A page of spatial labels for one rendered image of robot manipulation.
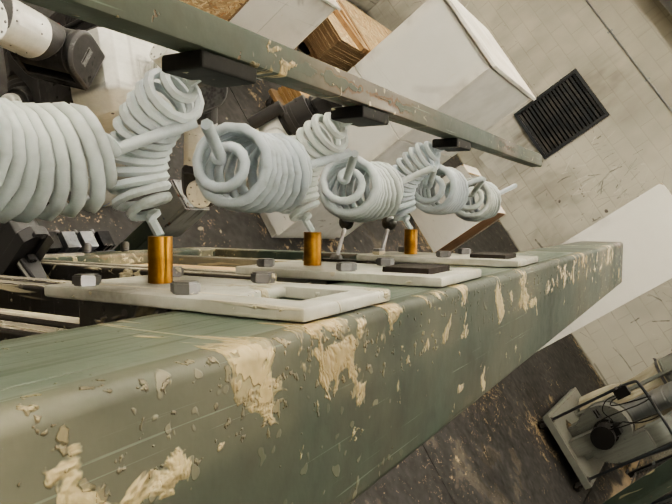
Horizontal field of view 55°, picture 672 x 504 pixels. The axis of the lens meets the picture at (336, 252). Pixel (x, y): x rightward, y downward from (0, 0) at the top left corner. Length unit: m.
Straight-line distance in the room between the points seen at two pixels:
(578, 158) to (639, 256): 4.73
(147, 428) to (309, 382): 0.10
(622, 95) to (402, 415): 9.21
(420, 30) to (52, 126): 3.59
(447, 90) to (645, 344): 6.27
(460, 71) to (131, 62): 2.44
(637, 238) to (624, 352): 4.67
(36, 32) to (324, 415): 1.15
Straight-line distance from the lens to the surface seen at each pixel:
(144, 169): 0.42
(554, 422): 6.38
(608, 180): 9.40
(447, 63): 3.78
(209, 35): 0.37
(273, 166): 0.47
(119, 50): 1.57
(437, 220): 6.51
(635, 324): 9.37
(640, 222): 4.90
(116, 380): 0.22
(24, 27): 1.35
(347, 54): 7.14
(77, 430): 0.20
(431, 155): 0.75
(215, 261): 1.79
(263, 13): 5.02
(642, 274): 4.90
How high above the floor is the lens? 2.08
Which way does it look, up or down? 26 degrees down
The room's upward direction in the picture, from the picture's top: 54 degrees clockwise
